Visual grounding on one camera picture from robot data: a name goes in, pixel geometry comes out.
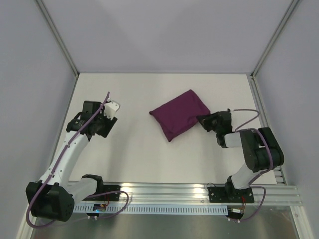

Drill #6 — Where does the purple cloth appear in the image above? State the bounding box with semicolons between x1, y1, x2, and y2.
149;90;210;142

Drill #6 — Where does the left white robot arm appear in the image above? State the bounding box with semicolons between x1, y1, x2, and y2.
26;99;120;222

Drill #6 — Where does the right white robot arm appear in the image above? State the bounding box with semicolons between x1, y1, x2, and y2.
196;109;284;204

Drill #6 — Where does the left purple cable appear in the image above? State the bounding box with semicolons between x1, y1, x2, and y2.
25;91;130;229

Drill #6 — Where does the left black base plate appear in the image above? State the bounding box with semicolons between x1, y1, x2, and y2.
82;184;122;202

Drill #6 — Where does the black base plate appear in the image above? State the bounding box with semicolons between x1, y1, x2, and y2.
82;184;122;202
208;186;255;204

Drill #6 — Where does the aluminium rail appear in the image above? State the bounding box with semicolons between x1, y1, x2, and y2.
67;181;304;207

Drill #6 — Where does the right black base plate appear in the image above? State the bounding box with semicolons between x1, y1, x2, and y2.
208;186;255;204

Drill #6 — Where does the slotted cable duct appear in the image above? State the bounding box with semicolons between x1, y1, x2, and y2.
73;203;228;216

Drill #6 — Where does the left aluminium frame post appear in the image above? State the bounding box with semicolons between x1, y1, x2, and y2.
34;0;80;79

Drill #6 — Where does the aluminium frame post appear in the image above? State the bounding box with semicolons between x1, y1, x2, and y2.
34;0;80;79
250;0;302;79

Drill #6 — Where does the right aluminium frame post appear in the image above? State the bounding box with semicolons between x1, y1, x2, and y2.
250;0;302;79

